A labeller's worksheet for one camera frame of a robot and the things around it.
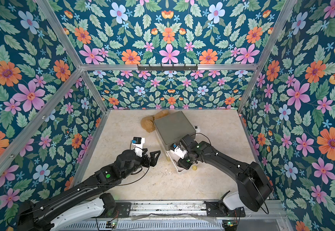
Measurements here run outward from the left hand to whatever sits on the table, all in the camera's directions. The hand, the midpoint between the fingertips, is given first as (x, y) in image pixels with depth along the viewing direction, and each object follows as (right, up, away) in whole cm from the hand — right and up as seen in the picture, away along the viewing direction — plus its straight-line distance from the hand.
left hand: (156, 151), depth 73 cm
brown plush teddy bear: (-10, +15, +25) cm, 31 cm away
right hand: (+14, -8, +10) cm, 19 cm away
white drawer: (+9, -7, +10) cm, 15 cm away
